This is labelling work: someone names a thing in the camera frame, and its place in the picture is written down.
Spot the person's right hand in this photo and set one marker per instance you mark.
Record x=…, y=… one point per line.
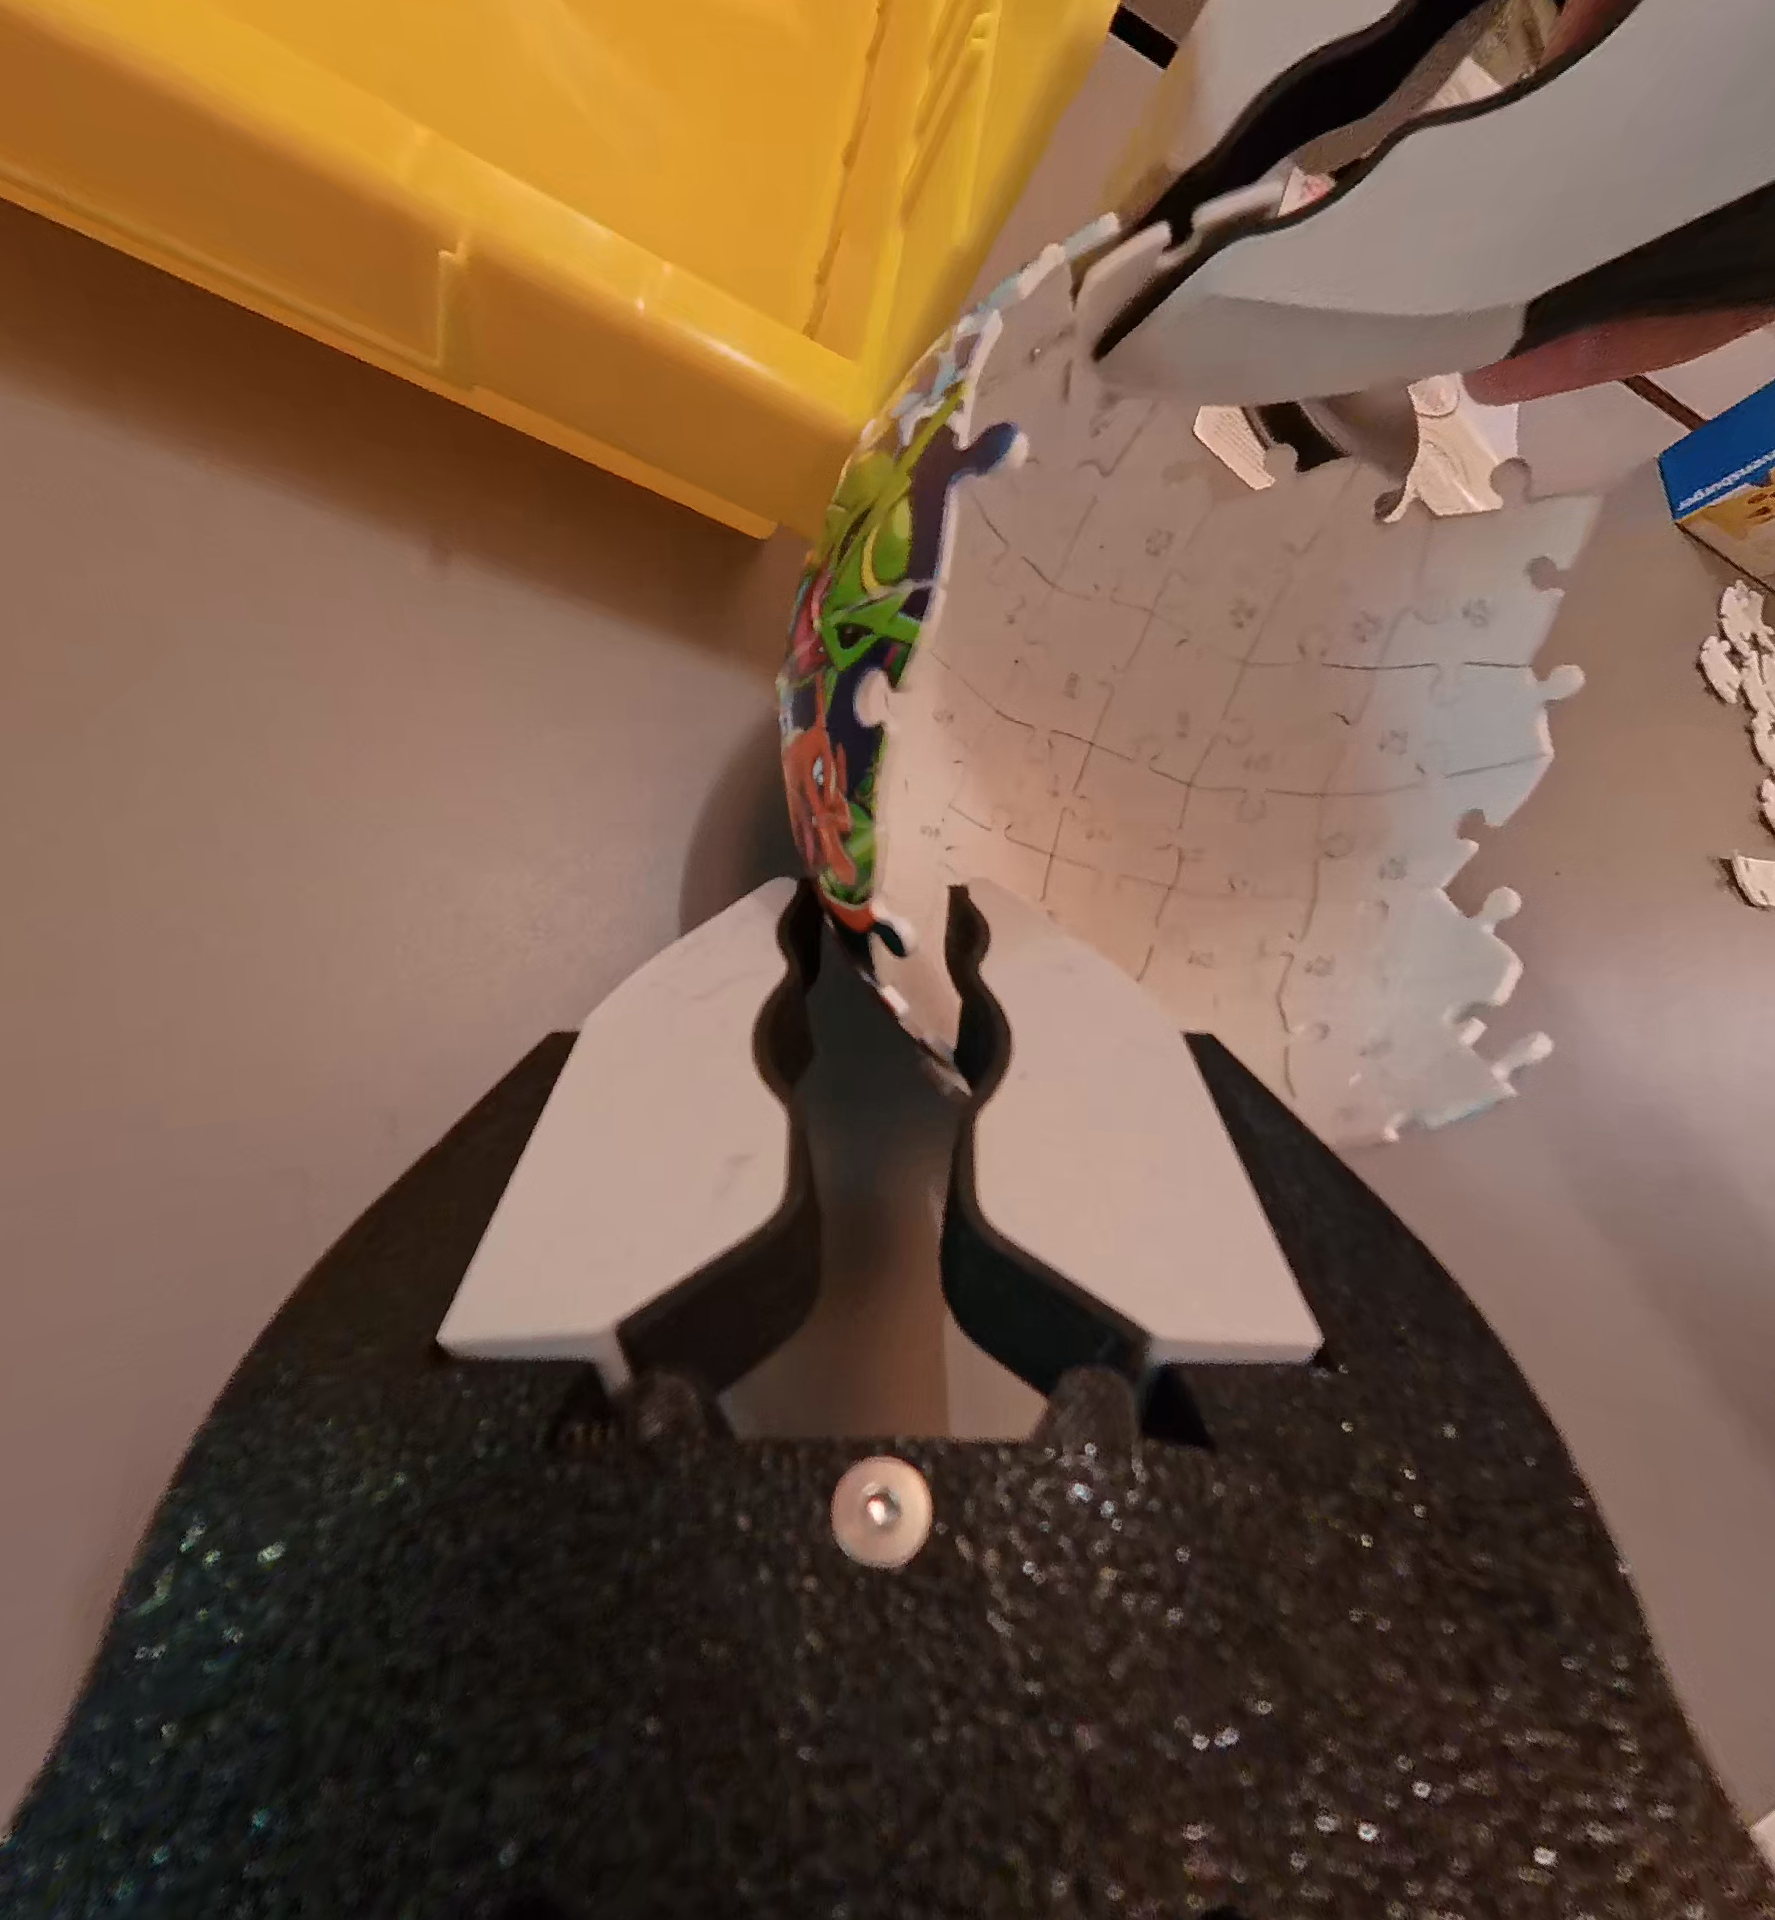
x=1555, y=369

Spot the colourful puzzle ball shell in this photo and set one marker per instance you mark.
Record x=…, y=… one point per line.
x=1201, y=721

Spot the blue puzzle box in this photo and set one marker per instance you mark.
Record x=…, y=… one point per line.
x=1749, y=495

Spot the large yellow plastic bin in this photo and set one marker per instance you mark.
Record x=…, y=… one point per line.
x=451, y=180

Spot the white jigsaw piece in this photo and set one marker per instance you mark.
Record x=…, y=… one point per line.
x=1759, y=882

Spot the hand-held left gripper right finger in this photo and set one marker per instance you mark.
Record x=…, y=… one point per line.
x=1127, y=1185

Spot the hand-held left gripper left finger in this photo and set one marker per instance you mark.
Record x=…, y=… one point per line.
x=631, y=1171

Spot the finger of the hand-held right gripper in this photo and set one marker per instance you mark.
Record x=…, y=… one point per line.
x=1501, y=194
x=1247, y=60

